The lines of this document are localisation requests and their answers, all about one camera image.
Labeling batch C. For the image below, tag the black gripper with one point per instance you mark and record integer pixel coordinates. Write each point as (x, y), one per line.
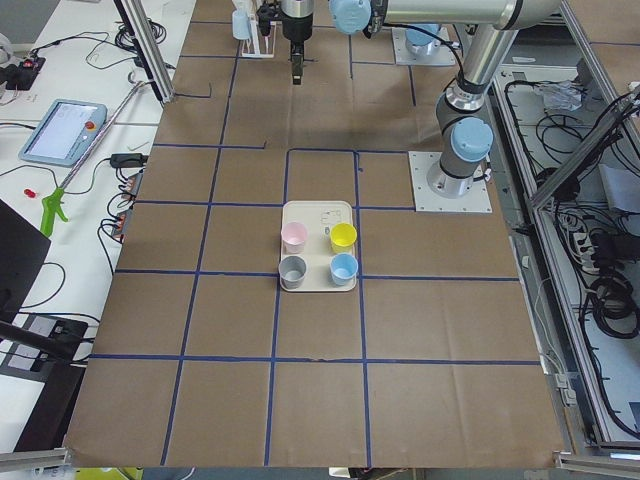
(297, 26)

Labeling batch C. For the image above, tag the light blue plastic cup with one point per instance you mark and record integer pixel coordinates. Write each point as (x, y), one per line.
(241, 25)

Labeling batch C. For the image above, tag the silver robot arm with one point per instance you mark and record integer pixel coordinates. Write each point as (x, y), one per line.
(467, 138)

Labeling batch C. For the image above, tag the pink plastic cup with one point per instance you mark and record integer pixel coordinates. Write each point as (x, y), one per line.
(294, 236)

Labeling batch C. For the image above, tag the yellow plastic cup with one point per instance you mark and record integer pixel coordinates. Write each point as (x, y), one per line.
(343, 237)

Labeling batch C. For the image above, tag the grey plastic cup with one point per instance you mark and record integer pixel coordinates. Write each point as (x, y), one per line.
(292, 271)

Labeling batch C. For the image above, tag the sky blue plastic cup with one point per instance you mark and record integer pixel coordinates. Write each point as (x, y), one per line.
(343, 268)

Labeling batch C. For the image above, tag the white serving tray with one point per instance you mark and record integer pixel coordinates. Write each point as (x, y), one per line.
(318, 217)

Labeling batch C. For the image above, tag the black power adapter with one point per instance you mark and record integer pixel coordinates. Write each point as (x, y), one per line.
(127, 160)

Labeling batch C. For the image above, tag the teach pendant tablet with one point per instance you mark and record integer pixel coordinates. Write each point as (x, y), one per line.
(65, 133)

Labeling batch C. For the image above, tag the metal rod with claw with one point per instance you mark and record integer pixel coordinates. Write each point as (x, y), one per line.
(52, 204)

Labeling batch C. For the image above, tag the black computer monitor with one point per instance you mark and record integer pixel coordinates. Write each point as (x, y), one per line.
(23, 253)

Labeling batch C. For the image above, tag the white wire cup rack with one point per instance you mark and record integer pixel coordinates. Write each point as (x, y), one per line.
(262, 28)

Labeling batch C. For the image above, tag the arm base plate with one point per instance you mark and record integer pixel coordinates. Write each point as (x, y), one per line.
(413, 48)
(436, 192)

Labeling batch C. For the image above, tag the aluminium frame post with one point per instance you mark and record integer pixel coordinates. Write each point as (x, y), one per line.
(137, 24)

